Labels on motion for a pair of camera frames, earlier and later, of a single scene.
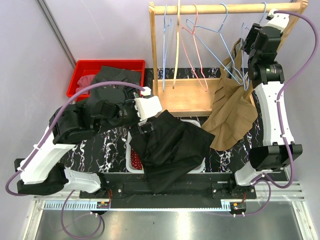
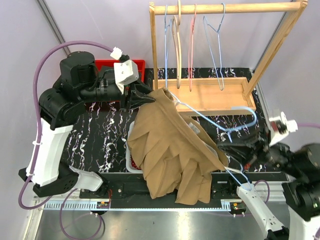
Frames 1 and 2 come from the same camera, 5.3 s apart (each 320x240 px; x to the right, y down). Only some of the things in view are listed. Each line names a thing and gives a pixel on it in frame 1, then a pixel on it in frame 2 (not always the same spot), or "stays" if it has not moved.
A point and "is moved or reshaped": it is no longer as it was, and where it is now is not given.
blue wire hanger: [231, 59] → [218, 31]
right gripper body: [251, 37] → [263, 149]
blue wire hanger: [246, 82] → [242, 174]
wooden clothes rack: [193, 97] stays
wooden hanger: [177, 41] is moved or reshaped
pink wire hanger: [193, 32] is moved or reshaped
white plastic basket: [128, 157] stays
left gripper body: [145, 126] → [125, 97]
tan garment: [234, 117] → [170, 149]
